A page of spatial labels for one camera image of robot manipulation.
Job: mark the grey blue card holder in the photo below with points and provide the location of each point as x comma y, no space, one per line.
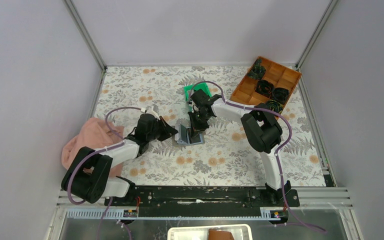
184,136

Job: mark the black rosette bottom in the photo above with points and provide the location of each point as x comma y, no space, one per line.
274,106

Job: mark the black rosette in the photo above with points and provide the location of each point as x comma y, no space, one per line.
264,88
274,106
280,95

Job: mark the brown object in basket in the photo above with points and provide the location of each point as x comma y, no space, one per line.
214,234

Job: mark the pink cloth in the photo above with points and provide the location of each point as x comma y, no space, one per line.
94,134

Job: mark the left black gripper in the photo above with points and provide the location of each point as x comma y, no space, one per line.
168,131

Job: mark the floral patterned table mat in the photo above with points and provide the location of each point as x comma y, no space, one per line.
225,158

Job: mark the black rosette middle right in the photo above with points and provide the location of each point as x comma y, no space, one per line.
280,95

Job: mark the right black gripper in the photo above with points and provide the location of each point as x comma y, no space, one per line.
195,126

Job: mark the green plastic bin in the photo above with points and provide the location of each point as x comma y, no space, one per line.
189,90

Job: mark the white plastic basket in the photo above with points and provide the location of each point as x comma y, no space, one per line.
239,232

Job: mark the brown wooden compartment tray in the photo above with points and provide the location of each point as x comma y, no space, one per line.
279,75

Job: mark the aluminium rail frame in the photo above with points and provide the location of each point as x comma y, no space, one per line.
318,198

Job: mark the black mounting base plate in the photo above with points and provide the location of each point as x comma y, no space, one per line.
204,201

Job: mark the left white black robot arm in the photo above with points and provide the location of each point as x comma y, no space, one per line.
88,177

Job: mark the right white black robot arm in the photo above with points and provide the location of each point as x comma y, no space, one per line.
261,128

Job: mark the dark green rosette top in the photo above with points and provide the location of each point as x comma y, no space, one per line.
257,71

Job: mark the black rosette middle left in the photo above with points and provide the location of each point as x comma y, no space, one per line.
264,88

